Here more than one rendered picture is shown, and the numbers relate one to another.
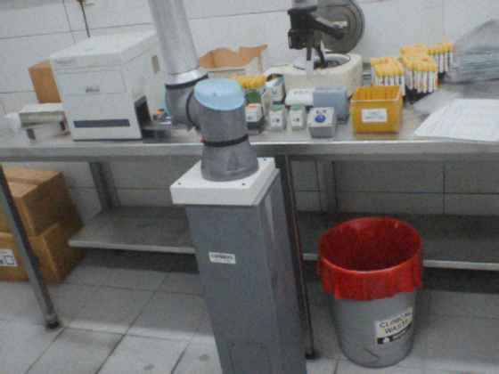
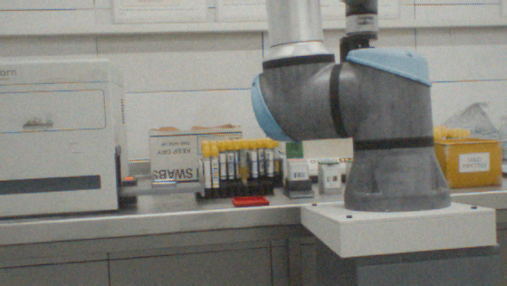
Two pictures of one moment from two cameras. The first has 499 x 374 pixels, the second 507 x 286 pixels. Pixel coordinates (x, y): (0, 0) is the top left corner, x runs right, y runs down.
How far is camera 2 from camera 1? 112 cm
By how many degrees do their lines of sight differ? 37
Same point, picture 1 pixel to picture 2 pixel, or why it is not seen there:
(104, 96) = (61, 135)
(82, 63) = (29, 77)
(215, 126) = (409, 108)
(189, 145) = (217, 212)
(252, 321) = not seen: outside the picture
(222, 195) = (444, 229)
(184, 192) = (368, 231)
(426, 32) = not seen: hidden behind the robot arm
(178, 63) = (309, 24)
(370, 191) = not seen: outside the picture
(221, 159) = (419, 169)
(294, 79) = (309, 145)
